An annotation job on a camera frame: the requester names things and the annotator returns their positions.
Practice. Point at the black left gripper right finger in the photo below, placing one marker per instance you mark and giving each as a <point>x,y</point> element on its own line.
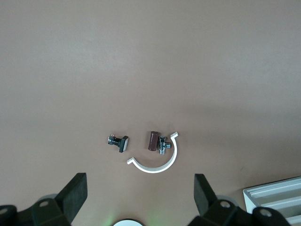
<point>204,197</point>

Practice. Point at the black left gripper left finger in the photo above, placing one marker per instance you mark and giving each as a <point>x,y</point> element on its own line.
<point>70,197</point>

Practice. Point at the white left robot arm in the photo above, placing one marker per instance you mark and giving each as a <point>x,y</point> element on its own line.
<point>127,223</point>

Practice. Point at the brown table cover sheet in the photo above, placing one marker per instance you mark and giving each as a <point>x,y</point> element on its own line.
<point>150,70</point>

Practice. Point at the black square push switch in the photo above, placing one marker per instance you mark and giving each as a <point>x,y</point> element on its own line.
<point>123,144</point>

